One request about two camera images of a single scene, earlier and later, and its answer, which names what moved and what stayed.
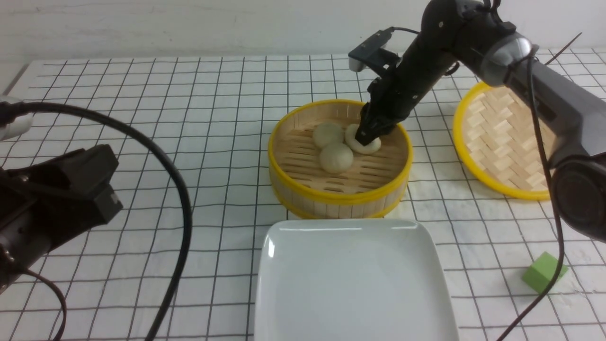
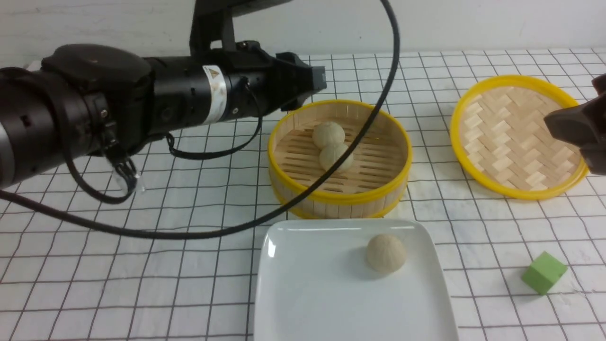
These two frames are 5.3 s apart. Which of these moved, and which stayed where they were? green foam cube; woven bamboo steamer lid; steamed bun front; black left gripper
Moved: black left gripper
Stayed: woven bamboo steamer lid; green foam cube; steamed bun front
